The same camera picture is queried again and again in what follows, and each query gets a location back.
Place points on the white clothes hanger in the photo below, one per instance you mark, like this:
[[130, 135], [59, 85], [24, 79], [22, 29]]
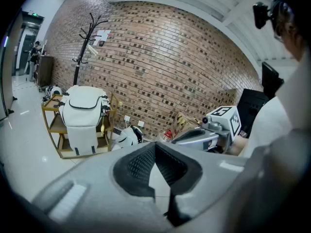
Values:
[[92, 49]]

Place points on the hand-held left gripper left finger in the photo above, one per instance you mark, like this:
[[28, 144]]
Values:
[[97, 183]]

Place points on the cardboard box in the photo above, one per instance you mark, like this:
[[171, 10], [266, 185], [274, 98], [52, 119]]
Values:
[[181, 124]]

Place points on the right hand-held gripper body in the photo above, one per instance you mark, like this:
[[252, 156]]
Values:
[[233, 122]]

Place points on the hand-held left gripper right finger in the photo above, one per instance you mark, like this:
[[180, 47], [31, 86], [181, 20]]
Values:
[[211, 178]]

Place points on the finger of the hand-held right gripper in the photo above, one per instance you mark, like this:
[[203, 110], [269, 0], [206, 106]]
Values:
[[194, 137]]

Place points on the white and red wall poster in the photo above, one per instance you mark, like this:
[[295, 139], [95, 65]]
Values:
[[103, 35]]

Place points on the person's face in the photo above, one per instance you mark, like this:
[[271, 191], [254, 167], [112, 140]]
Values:
[[292, 45]]

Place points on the green exit sign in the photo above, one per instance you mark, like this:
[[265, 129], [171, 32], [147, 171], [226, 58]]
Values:
[[34, 14]]

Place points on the black head-mounted camera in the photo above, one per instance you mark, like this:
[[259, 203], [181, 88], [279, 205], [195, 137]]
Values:
[[261, 14]]

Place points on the person in white shirt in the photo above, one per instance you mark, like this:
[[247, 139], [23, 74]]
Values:
[[279, 130]]

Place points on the small black wall device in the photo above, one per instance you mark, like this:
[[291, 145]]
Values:
[[101, 43]]

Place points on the white round appliance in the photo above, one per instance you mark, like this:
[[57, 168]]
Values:
[[56, 90]]

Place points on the dark wooden cabinet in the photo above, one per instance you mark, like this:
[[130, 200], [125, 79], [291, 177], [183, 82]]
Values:
[[45, 69]]

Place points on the white wall socket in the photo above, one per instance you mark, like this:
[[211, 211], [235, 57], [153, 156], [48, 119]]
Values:
[[141, 123], [126, 118]]

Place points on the folding partition panel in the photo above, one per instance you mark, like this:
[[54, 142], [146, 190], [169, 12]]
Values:
[[7, 81]]

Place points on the white fabric bag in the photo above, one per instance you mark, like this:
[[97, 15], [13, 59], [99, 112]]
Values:
[[80, 115]]

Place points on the black coat rack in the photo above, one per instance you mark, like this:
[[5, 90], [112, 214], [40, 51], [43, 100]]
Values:
[[77, 74]]

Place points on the black monitor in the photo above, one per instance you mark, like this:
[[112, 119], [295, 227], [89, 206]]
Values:
[[269, 79]]

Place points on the red-lidded jar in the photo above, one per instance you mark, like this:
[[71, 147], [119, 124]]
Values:
[[167, 135]]

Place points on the black case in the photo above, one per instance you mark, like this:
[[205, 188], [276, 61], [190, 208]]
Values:
[[250, 110]]

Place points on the white helmet-shaped device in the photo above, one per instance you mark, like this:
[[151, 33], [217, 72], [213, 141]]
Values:
[[128, 136]]

